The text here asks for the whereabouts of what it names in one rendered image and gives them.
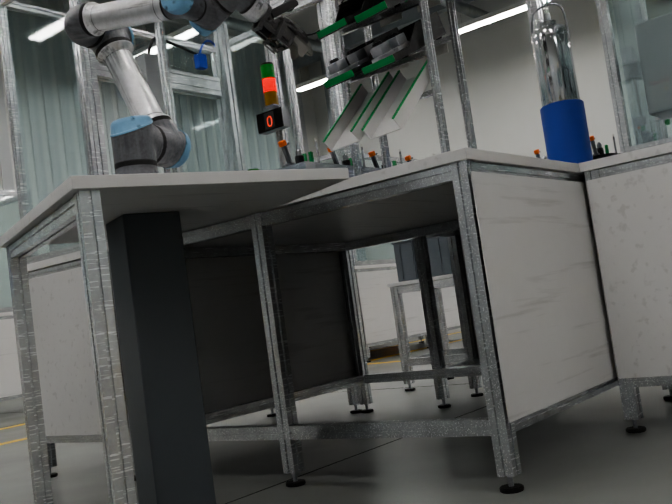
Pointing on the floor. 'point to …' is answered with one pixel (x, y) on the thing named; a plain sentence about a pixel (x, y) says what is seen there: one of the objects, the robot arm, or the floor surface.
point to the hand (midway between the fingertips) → (309, 50)
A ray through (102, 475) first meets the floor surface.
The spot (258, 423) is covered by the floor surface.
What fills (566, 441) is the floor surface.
